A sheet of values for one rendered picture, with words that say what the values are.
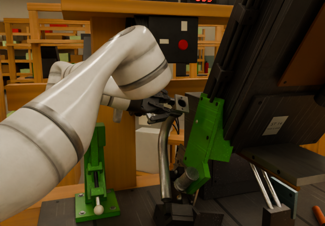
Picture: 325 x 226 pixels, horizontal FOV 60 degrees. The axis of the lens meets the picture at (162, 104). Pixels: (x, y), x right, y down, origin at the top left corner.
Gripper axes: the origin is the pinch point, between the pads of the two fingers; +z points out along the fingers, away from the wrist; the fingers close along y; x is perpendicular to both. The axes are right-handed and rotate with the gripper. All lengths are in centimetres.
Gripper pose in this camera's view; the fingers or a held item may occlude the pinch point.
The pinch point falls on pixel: (175, 107)
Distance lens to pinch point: 80.9
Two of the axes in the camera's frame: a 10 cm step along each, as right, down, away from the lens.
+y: -0.3, -8.2, 5.7
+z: 9.2, 2.1, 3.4
